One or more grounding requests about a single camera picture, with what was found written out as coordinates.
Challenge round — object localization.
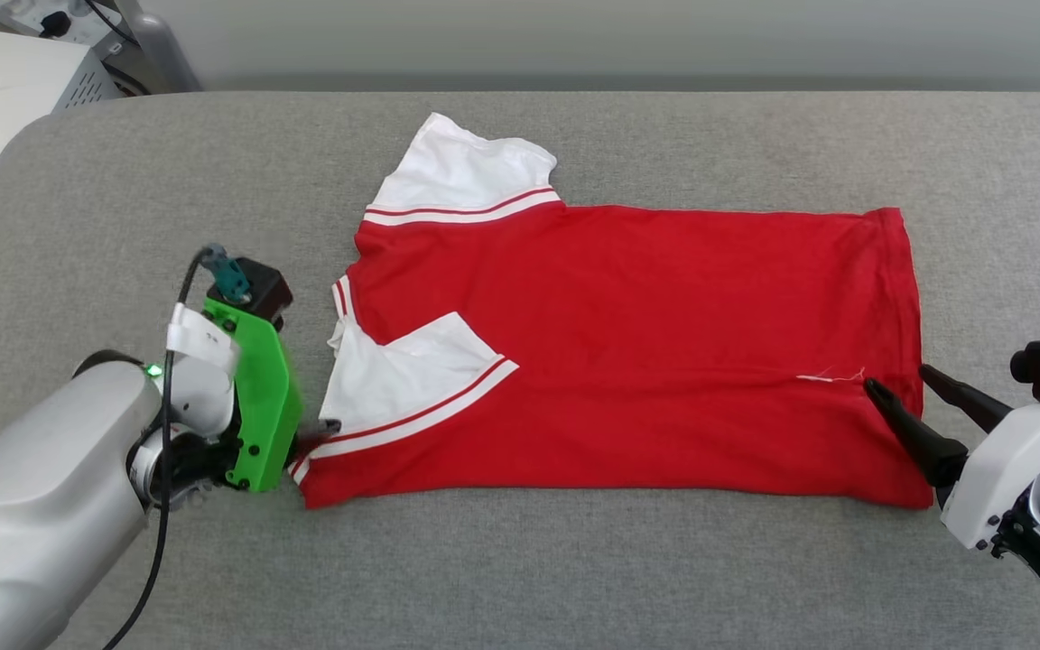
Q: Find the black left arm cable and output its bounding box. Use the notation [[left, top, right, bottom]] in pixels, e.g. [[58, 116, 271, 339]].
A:
[[103, 246, 232, 650]]

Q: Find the white partition board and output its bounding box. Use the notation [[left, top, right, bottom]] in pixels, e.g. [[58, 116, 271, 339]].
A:
[[136, 0, 1040, 93]]

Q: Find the white cable label tag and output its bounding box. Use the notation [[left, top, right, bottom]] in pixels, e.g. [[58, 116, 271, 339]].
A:
[[166, 303, 241, 373]]

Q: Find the red and white t-shirt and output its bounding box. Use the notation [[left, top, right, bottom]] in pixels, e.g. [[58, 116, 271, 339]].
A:
[[290, 112, 934, 511]]

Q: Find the white power strip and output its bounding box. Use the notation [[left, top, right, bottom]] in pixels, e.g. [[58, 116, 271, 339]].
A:
[[0, 0, 124, 46]]

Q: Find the grey curved chair part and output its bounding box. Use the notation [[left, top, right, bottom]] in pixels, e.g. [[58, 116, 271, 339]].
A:
[[114, 0, 203, 93]]

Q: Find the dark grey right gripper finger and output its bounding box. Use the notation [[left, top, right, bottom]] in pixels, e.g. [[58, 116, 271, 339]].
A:
[[920, 364, 1015, 432], [863, 377, 970, 488]]

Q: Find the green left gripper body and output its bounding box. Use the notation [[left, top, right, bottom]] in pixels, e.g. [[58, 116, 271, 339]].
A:
[[202, 298, 304, 494]]

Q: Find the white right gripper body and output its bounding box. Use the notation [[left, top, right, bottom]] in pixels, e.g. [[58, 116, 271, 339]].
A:
[[940, 402, 1040, 552]]

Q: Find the white appliance cabinet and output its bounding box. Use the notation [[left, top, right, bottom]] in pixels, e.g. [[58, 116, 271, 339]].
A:
[[0, 23, 124, 272]]

